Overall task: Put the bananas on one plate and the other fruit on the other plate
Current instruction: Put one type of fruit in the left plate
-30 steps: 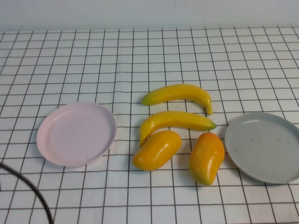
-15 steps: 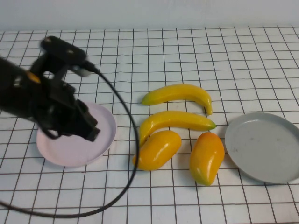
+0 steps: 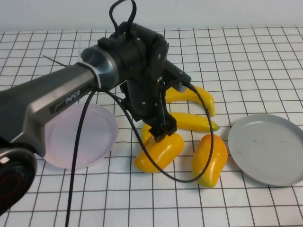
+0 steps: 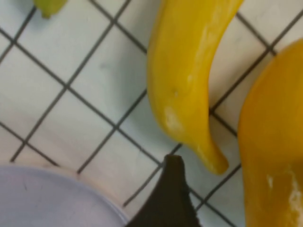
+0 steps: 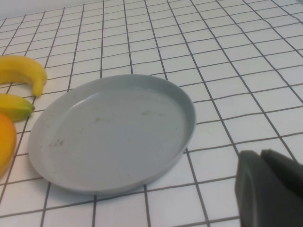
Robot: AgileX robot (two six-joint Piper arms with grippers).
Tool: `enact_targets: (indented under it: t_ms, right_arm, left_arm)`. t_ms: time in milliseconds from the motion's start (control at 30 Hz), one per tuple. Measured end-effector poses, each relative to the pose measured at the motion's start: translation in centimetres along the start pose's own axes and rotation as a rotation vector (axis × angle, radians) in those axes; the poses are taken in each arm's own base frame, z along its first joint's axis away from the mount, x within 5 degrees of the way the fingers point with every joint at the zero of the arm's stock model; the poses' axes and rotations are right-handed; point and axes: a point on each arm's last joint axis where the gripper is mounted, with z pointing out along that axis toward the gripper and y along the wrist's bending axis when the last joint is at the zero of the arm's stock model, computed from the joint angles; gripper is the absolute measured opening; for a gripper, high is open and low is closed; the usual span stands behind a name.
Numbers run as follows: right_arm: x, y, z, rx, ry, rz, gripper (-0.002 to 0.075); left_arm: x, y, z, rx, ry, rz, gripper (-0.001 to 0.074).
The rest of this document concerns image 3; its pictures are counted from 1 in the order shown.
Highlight black hanging arm cable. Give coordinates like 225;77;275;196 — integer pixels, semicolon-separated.
65;88;99;227

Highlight black left camera cable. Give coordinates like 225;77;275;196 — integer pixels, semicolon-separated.
104;81;215;183

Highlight thin black zip tie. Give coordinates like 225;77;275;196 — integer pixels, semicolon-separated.
43;55;69;68

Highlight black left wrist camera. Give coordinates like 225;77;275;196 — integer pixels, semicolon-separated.
163;60;192;93

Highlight grey round plate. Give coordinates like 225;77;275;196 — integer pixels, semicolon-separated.
227;113;303;187

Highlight yellow mango with orange end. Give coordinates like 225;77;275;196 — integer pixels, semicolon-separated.
191;133;228;189

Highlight white black-grid tablecloth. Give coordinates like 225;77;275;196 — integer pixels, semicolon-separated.
0;25;303;227

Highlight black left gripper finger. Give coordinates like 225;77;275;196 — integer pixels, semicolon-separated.
163;125;178;138
150;129;164;143

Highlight pink round plate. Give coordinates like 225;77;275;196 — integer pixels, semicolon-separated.
44;103;119;170

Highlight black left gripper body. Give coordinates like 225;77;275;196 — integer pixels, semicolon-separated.
119;75;178;131

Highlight white zip tie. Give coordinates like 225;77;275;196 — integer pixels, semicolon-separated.
77;35;102;90

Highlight yellow banana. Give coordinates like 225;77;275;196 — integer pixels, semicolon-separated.
164;86;216;117
141;112;220;148

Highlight black looped wrist cable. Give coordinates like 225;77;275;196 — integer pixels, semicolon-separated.
109;0;137;31

